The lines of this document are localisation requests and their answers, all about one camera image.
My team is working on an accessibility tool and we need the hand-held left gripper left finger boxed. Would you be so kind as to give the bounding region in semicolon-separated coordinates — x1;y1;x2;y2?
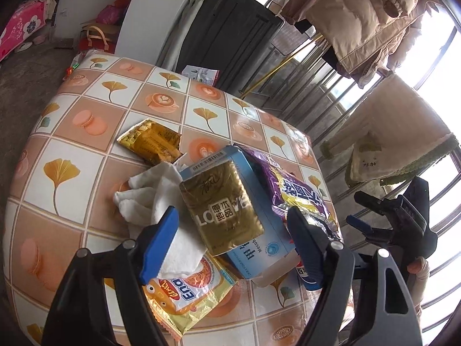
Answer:
41;205;181;346

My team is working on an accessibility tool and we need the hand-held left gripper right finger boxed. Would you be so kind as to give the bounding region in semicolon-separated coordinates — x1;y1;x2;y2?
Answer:
286;205;424;346

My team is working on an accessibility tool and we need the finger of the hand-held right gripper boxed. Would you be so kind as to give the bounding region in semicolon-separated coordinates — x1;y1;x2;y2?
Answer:
354;191;401;220
346;215;395;246

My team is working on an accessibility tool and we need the blue medicine box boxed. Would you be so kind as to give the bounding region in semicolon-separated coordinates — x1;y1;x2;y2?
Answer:
179;145;301;287

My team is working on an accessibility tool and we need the white towel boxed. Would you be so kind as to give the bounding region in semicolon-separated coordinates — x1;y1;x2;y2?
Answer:
113;162;207;285

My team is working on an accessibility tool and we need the purple snack wrapper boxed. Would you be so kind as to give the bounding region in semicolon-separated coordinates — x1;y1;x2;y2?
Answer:
245;148;343;242

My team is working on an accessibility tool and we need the gold tissue packet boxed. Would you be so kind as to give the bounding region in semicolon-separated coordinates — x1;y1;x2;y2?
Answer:
179;161;265;256

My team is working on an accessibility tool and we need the person's right hand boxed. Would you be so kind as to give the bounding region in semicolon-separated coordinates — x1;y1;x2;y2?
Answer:
406;256;431;307

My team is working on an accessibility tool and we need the yellow noodle packet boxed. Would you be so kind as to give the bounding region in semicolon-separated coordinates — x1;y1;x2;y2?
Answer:
142;252;240;343

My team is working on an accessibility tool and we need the cream hanging blanket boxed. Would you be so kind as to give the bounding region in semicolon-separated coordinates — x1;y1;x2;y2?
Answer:
320;74;456;188

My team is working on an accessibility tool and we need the leaf and coffee print tablecloth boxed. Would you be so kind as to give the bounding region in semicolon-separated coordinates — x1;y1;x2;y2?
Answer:
2;54;355;346

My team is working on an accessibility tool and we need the gold snack wrapper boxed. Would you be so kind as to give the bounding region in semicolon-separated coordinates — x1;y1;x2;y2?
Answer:
117;118;184;166

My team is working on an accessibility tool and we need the metal window railing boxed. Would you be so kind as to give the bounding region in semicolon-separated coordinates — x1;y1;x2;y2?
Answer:
223;0;461;336

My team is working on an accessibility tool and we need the yellow stick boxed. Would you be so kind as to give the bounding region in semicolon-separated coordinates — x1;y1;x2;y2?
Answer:
239;38;325;99

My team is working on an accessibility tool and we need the white plastic package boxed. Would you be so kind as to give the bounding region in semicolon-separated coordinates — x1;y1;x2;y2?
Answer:
181;65;220;87

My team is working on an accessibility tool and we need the beige puffer jacket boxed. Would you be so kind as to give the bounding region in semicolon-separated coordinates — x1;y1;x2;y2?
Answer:
281;0;433;89

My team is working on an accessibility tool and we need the black fabric cover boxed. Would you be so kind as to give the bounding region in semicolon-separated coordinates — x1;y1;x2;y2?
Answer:
176;0;285;91

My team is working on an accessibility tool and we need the pink plastic bag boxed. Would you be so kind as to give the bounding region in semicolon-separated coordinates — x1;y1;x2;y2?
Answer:
97;3;125;26

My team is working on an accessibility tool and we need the pink floral blanket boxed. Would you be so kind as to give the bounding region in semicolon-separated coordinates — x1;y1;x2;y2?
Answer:
0;0;47;62

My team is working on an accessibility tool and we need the red bag with handles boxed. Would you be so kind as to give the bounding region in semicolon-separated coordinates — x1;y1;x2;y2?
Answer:
78;25;121;53

